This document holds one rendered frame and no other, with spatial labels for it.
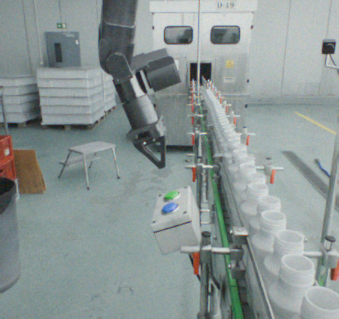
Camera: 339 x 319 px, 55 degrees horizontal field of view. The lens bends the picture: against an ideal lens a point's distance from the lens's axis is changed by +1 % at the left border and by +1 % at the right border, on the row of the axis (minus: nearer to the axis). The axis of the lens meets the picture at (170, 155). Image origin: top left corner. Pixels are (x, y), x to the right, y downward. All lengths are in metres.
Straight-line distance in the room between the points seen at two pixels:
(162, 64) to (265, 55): 9.88
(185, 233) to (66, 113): 6.26
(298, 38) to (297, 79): 1.17
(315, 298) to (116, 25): 0.47
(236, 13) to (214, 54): 0.58
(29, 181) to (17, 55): 8.13
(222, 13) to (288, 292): 4.51
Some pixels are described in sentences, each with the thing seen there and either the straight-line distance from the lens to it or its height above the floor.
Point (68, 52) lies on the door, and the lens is 10.86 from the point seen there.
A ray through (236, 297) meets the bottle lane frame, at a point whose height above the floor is 1.00.
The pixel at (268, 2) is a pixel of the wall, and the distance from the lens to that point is 10.57.
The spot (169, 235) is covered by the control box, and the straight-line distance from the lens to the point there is 0.64.
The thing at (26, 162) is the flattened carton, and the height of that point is 0.37.
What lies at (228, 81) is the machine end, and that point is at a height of 1.07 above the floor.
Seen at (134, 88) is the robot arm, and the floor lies 1.34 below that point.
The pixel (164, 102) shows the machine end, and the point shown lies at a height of 0.77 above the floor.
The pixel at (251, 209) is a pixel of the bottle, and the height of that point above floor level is 1.13.
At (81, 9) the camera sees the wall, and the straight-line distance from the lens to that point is 10.83.
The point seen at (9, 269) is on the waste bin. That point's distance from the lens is 2.37.
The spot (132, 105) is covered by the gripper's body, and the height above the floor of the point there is 1.31.
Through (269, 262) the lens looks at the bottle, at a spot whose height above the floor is 1.13.
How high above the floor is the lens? 1.40
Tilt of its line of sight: 17 degrees down
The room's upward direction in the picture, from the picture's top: straight up
